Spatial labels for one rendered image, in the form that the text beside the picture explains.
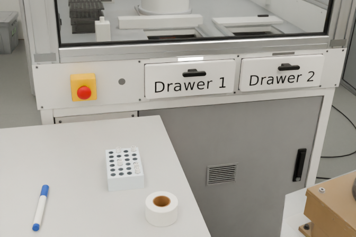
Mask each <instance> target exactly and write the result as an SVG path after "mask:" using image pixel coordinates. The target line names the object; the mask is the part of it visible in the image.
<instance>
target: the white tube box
mask: <svg viewBox="0 0 356 237"><path fill-rule="evenodd" d="M105 157H106V171H107V179H108V191H109V192H113V191H119V190H129V189H140V188H144V173H143V168H142V165H141V159H140V155H139V150H138V147H136V152H131V148H124V149H121V153H116V149H111V150H105ZM119 159H121V160H122V163H123V164H122V166H118V160H119ZM135 162H138V163H139V168H140V173H139V174H136V173H135V169H134V163H135Z"/></svg>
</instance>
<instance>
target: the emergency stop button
mask: <svg viewBox="0 0 356 237"><path fill-rule="evenodd" d="M77 96H78V97H79V98H80V99H83V100H85V99H88V98H90V96H91V90H90V89H89V88H88V87H86V86H82V87H80V88H79V89H78V90H77Z"/></svg>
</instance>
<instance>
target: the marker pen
mask: <svg viewBox="0 0 356 237"><path fill-rule="evenodd" d="M48 190H49V186H48V185H43V186H42V189H41V193H40V197H39V202H38V207H37V211H36V214H35V218H34V222H33V227H32V229H33V230H34V231H38V230H39V227H40V224H41V220H42V215H43V210H44V207H45V203H46V199H47V195H48Z"/></svg>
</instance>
